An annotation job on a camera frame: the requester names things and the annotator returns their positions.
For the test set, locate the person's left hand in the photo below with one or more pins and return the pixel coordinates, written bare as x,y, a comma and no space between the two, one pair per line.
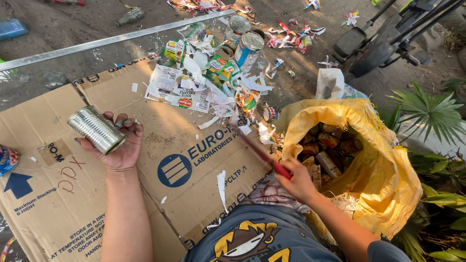
122,153

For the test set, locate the person's right hand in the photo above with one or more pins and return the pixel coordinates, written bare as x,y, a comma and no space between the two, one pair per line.
300,183

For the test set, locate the person's right fingers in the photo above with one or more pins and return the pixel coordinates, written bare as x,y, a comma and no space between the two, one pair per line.
289,170

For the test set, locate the bare ribbed tin can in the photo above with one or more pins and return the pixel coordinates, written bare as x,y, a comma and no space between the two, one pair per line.
96,129

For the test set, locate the person's patterned shorts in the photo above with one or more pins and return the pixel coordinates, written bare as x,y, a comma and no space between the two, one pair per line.
271,193

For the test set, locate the heap of labelled cans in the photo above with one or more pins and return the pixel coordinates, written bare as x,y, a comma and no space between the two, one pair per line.
329,149

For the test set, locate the small can with red label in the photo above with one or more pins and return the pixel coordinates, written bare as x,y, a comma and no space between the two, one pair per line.
270,113

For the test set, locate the white paper strip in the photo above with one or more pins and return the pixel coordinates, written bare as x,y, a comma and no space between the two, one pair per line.
222,189

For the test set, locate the person's grey printed shirt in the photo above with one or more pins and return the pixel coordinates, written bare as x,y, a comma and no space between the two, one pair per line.
276,240

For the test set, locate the yellow woven sack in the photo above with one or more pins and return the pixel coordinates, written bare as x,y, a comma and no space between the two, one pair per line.
382,182

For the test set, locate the white plastic bag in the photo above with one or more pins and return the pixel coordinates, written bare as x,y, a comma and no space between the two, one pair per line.
329,85

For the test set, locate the heap of torn paper labels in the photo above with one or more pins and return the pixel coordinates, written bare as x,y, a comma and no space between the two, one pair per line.
204,87

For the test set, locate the tin can with blue label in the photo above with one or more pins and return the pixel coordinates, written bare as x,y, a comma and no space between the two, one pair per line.
247,51

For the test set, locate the small can with torn label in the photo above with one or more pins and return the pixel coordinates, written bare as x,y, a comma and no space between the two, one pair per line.
306,43

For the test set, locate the red and white label scraps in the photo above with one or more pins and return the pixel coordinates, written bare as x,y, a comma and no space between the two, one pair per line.
287,38

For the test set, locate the open dark tin can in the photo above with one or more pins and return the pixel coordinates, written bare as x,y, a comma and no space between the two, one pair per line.
260,33

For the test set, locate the green leafy plants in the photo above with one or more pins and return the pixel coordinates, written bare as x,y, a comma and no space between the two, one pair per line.
437,182

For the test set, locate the tin can with pale label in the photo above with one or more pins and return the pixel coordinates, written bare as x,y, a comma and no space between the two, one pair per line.
236,31

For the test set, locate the black exercise machine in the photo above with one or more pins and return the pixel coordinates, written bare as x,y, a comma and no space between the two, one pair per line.
382,43

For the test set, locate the colourful paper scrap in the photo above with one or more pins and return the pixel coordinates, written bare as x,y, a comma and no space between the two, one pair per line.
351,18

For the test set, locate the flattened printed cardboard sheet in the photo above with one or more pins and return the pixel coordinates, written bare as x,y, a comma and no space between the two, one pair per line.
109,189

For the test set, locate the scattered label scraps pile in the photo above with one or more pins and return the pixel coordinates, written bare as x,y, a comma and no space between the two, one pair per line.
204,6

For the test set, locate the green glass bottle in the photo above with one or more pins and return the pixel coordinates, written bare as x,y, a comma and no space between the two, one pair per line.
131,16

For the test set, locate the long metal bar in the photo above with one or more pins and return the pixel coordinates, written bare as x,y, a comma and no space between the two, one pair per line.
109,40

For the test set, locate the blue can with beans picture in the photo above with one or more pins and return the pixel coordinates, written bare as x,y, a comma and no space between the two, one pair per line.
8,160

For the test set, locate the blue plastic container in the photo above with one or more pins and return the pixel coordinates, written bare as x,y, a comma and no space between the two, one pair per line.
11,29

